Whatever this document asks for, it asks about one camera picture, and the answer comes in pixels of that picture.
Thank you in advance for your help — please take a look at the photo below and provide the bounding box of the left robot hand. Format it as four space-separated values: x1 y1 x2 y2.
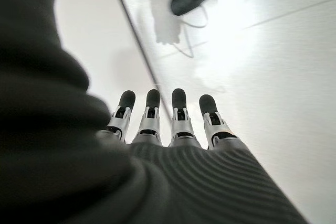
0 0 309 224

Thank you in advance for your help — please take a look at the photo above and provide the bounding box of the thin floor cable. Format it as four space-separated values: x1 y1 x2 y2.
172 5 211 59

